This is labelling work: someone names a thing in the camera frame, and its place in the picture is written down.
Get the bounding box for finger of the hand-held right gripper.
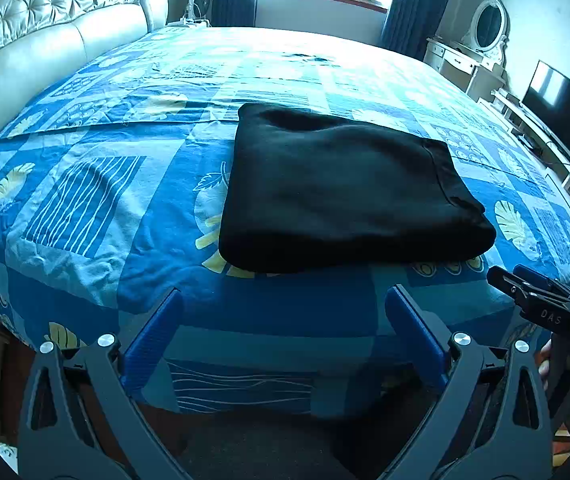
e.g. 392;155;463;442
514;264;570;295
486;266;570;307

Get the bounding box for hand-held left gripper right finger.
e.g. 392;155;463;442
380;284;553;480

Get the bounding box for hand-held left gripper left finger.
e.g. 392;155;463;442
17;287;193;480

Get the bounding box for black pants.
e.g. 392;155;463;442
218;102;497;275

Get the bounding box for person's right hand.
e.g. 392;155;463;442
539;340;553;391

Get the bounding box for blue printed bed sheet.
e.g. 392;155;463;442
0;25;570;418

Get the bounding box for white television stand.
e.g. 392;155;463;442
478;87;570;211

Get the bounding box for black flat television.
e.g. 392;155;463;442
521;60;570;171

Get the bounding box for white vanity table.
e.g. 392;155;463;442
424;36;506;103

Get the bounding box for white oval vanity mirror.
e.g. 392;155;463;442
462;0;508;53

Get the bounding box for cream tufted leather headboard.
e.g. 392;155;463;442
0;0;170;171

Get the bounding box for small white fan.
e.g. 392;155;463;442
187;0;211;23

